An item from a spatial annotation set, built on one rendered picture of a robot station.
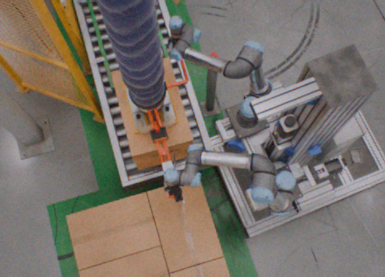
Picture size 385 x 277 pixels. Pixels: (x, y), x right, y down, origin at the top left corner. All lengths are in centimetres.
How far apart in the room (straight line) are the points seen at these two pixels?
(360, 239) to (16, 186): 286
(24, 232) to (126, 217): 105
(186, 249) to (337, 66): 180
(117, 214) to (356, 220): 195
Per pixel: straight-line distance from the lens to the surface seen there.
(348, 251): 434
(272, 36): 475
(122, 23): 208
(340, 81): 240
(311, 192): 333
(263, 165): 260
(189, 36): 295
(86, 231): 371
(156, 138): 306
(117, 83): 336
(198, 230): 363
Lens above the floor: 416
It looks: 74 degrees down
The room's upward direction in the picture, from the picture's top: 1 degrees counter-clockwise
